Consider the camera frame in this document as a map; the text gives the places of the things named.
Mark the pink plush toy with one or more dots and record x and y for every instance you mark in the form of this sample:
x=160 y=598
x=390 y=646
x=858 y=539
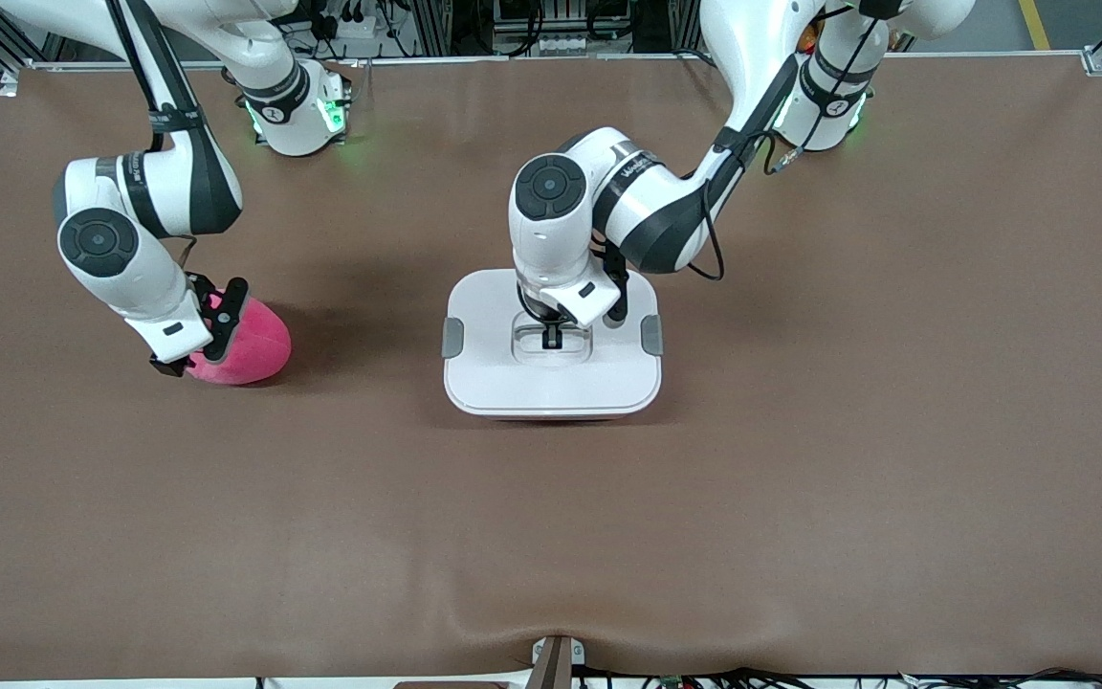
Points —
x=259 y=344

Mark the grey lid latch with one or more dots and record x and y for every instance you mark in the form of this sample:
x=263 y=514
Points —
x=652 y=336
x=452 y=338

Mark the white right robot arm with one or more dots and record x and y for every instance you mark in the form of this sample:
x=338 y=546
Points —
x=140 y=287

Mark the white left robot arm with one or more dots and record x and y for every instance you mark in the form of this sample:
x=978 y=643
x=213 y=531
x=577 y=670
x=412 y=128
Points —
x=551 y=239

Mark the pink plastic storage box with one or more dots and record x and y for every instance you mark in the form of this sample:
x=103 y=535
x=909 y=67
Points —
x=551 y=418

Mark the brown table mat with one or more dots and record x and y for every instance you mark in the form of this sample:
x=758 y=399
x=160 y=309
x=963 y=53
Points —
x=226 y=526

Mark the white multi-socket strip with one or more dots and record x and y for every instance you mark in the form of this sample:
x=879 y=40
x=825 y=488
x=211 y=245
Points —
x=561 y=43

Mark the white power strip with plugs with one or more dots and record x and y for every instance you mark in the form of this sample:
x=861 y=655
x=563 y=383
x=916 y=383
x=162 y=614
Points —
x=350 y=24

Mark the orange packaged goods pile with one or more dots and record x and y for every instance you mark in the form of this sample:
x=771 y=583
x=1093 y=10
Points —
x=807 y=38

